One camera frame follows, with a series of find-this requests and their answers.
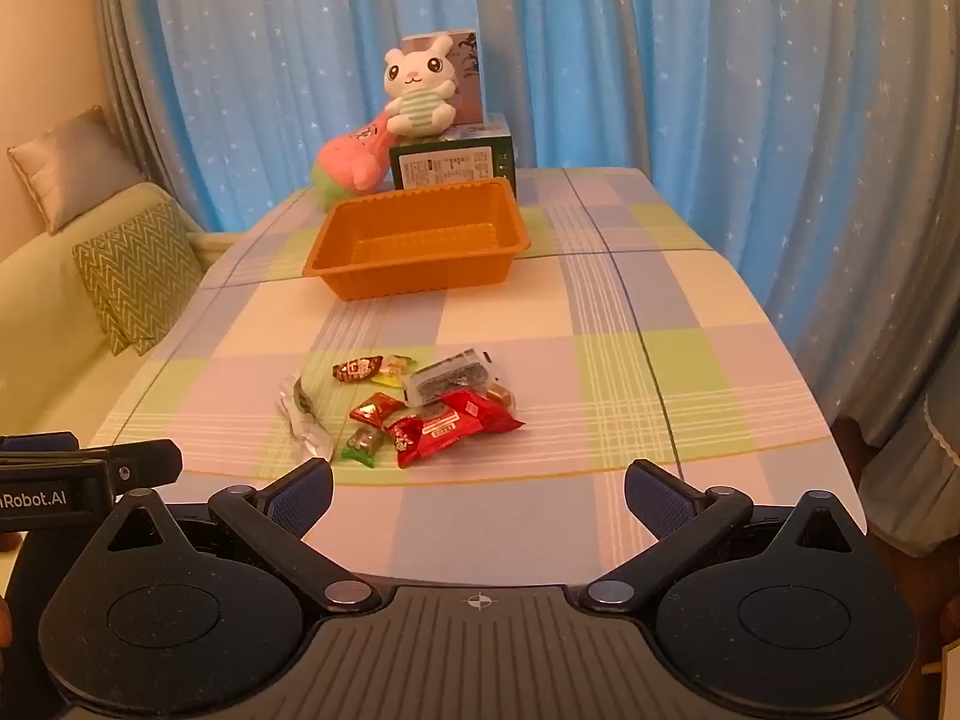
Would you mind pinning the green zigzag cushion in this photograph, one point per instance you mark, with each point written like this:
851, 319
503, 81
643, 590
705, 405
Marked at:
139, 270

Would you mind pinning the brown candy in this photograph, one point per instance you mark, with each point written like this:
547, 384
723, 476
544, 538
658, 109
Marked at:
356, 370

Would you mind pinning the blue star-print curtain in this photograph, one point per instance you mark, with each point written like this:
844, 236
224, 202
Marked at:
675, 52

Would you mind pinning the red snack packet white label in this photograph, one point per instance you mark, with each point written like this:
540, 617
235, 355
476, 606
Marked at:
420, 439

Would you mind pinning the silver snack wrapper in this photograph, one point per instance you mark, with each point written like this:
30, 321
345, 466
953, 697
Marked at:
304, 420

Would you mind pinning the small red candy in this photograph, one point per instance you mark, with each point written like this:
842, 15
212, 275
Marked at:
375, 410

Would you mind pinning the black and clear snack packet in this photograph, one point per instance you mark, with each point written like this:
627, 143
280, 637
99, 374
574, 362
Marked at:
450, 379

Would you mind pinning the caramel candy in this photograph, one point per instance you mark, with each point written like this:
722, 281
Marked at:
501, 393

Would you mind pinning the pale printed tall box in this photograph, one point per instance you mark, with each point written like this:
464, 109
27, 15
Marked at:
469, 90

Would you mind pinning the blue lace-trimmed cloth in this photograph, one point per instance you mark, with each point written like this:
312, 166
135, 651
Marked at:
915, 465

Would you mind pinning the grey satin cushion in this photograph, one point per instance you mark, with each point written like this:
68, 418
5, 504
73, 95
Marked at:
71, 165

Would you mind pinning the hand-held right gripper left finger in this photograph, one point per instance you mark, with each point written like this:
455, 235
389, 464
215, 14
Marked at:
300, 499

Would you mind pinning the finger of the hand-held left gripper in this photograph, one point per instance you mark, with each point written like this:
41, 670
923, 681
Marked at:
37, 442
150, 465

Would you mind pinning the white rabbit plush toy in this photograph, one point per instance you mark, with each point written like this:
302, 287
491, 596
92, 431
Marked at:
416, 109

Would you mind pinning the dark green carton box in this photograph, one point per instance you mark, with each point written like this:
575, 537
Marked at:
450, 165

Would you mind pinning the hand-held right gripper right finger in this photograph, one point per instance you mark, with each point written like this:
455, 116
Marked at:
656, 499

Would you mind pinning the orange plastic tray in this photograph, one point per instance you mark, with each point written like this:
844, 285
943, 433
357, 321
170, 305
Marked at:
420, 270

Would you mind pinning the pink star plush toy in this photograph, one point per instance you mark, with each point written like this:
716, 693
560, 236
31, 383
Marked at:
349, 161

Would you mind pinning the yellow green candy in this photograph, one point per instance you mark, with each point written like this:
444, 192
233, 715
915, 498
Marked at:
396, 371

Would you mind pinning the light green sofa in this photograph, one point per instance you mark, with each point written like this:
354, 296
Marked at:
45, 330

